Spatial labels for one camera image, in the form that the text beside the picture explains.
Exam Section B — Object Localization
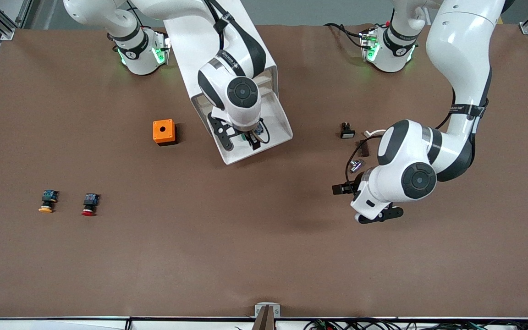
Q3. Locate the black arm base cable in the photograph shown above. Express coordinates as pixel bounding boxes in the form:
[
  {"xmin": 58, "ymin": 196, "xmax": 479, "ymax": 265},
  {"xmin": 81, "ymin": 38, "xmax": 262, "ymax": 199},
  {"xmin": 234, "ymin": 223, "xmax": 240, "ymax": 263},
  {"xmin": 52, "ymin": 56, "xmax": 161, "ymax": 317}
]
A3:
[{"xmin": 324, "ymin": 22, "xmax": 368, "ymax": 49}]

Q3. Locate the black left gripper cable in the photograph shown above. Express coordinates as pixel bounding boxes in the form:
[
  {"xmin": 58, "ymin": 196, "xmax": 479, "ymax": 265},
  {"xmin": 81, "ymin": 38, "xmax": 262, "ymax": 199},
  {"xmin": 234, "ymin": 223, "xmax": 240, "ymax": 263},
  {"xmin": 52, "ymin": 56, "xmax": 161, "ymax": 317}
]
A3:
[{"xmin": 346, "ymin": 133, "xmax": 386, "ymax": 185}]

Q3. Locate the white table edge rail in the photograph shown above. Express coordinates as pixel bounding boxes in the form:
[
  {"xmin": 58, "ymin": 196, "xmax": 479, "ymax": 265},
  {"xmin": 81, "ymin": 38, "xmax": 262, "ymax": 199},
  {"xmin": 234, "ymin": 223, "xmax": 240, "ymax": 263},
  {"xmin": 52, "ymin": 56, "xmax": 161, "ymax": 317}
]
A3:
[{"xmin": 0, "ymin": 316, "xmax": 528, "ymax": 330}]

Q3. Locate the brown table cover sheet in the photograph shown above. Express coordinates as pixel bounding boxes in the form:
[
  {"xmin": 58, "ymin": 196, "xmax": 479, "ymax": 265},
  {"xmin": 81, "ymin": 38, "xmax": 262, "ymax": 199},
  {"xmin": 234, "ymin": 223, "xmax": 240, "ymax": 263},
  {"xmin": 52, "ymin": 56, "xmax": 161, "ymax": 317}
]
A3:
[{"xmin": 0, "ymin": 23, "xmax": 528, "ymax": 319}]

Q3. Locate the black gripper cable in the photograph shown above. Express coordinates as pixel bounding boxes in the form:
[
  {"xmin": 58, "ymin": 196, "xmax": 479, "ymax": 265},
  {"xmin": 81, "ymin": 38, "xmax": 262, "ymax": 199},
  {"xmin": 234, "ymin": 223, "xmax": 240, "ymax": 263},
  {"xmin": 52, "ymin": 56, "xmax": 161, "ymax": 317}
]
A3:
[
  {"xmin": 258, "ymin": 117, "xmax": 272, "ymax": 144},
  {"xmin": 346, "ymin": 133, "xmax": 386, "ymax": 185}
]

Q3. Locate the red push button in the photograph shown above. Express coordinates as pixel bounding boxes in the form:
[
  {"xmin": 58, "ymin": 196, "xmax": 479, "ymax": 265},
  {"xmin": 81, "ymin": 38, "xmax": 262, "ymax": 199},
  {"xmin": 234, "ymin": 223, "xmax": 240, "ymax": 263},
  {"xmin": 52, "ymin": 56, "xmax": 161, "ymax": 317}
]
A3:
[{"xmin": 81, "ymin": 192, "xmax": 101, "ymax": 217}]

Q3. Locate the dark tapered post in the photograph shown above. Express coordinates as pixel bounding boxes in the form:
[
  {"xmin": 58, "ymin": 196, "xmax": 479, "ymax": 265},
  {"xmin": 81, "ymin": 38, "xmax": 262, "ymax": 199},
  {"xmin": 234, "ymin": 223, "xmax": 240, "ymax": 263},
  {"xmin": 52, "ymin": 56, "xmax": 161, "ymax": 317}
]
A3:
[{"xmin": 251, "ymin": 306, "xmax": 277, "ymax": 330}]

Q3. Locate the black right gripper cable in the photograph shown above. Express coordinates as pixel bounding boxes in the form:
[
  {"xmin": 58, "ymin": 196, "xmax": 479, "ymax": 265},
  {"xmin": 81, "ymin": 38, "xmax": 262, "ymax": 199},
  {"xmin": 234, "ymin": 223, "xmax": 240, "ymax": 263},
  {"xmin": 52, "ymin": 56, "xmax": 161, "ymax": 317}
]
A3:
[{"xmin": 258, "ymin": 117, "xmax": 272, "ymax": 144}]

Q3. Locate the grey metal bracket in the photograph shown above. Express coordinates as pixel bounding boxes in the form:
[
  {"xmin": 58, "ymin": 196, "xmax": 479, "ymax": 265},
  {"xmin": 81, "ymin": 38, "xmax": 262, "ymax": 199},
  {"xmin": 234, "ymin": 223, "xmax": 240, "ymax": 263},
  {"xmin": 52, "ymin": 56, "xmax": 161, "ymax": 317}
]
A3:
[{"xmin": 254, "ymin": 302, "xmax": 281, "ymax": 330}]

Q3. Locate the yellow push button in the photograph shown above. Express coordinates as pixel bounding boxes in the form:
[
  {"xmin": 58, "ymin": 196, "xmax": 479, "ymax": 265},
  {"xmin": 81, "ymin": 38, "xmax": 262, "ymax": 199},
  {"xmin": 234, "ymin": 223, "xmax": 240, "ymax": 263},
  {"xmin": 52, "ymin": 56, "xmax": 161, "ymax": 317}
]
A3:
[{"xmin": 38, "ymin": 189, "xmax": 59, "ymax": 214}]

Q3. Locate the orange box with hole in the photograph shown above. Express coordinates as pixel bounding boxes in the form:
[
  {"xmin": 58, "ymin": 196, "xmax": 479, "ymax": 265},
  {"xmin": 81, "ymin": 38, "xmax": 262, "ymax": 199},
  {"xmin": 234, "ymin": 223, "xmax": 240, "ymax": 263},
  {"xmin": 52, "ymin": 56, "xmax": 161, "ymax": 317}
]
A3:
[{"xmin": 153, "ymin": 119, "xmax": 177, "ymax": 146}]

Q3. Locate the black cable bundle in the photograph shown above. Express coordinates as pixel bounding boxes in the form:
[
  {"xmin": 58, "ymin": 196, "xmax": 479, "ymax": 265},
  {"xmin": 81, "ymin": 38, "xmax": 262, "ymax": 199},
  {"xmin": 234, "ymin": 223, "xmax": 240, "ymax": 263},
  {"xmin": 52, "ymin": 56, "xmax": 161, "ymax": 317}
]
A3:
[{"xmin": 303, "ymin": 318, "xmax": 528, "ymax": 330}]

